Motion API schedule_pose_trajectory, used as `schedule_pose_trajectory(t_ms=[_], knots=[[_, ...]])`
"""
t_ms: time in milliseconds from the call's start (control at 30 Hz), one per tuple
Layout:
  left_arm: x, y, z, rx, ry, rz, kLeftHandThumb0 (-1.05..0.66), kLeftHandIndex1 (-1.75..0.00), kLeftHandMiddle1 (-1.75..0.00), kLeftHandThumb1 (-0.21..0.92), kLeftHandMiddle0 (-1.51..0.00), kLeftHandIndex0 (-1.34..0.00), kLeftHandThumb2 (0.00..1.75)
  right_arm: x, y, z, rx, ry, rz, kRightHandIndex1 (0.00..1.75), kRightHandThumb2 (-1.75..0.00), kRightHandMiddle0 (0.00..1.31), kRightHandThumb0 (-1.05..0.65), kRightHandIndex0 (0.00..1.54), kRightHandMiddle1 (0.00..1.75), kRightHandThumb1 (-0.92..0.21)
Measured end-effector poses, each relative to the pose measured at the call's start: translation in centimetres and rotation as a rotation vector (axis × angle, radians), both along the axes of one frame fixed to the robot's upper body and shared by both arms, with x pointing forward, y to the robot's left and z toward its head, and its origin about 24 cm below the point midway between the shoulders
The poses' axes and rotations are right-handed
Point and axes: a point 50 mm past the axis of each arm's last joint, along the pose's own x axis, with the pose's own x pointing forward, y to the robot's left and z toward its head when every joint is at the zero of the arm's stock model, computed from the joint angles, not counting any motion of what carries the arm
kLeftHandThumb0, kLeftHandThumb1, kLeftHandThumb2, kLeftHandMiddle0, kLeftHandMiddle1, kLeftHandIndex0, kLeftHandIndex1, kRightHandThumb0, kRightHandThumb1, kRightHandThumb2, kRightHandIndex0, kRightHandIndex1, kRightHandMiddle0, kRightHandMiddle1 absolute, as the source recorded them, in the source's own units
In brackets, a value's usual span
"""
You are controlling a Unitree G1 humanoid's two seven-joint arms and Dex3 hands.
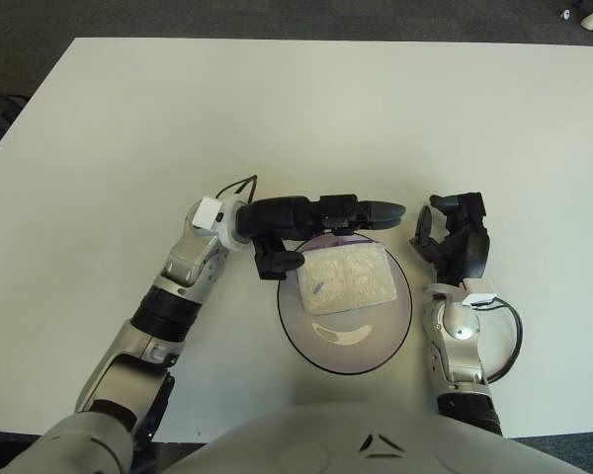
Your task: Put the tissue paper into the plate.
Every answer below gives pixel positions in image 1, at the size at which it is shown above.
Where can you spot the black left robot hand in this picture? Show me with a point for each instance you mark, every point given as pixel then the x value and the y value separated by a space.
pixel 277 214

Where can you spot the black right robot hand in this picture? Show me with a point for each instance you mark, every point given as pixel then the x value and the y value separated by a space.
pixel 472 252

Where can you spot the purple tissue paper pack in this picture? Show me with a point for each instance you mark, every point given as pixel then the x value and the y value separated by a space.
pixel 346 276

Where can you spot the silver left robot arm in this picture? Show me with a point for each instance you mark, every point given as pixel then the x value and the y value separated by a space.
pixel 178 266

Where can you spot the white plate with black rim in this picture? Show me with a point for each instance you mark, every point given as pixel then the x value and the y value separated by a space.
pixel 346 345

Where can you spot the grey robot torso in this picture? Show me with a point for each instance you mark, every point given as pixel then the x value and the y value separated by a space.
pixel 326 439

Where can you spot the small white floor object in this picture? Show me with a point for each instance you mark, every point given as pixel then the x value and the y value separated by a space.
pixel 564 14

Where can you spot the white shoe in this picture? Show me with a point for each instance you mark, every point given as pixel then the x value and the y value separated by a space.
pixel 592 17

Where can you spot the black bag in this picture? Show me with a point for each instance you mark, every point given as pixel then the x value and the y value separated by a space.
pixel 0 111

